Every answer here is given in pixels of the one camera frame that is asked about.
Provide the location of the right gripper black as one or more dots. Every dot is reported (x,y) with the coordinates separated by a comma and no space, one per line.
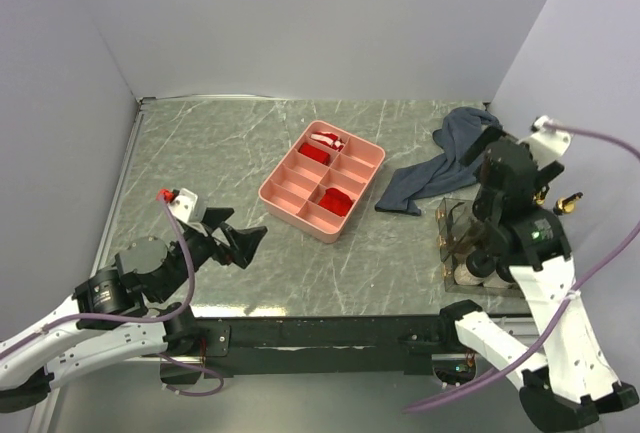
(480,145)

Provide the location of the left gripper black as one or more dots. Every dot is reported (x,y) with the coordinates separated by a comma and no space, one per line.
(244,242)

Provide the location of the oil bottle gold spout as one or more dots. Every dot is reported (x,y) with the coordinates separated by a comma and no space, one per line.
(564,206)

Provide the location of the salt jar black lid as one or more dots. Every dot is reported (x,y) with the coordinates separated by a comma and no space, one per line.
(474,269)

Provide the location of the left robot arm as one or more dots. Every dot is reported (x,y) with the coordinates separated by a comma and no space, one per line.
(138,305)

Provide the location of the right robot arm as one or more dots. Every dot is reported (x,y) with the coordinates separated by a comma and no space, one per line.
(563,380)

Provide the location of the pink divided tray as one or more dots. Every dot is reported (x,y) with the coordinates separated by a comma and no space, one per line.
(293,189)

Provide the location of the red knitted cloth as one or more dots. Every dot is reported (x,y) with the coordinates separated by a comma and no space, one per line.
(336,202)

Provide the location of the red folded cloth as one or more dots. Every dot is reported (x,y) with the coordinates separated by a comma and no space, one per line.
(315,154)

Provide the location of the blue grey towel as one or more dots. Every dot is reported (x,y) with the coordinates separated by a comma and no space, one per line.
(443,173)

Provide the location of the clear acrylic organizer rack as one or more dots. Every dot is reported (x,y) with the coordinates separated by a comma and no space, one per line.
(459,233)

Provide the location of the red white striped cloth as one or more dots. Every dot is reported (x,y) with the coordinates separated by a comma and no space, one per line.
(329,139)

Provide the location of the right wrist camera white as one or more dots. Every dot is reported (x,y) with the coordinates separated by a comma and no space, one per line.
(545,143)

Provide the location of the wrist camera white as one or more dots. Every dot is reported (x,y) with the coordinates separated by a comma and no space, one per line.
(185,206)
(545,143)

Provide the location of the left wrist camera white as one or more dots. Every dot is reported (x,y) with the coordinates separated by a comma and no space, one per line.
(185,206)

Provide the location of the black table front rail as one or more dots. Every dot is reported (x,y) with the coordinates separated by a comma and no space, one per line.
(410,344)

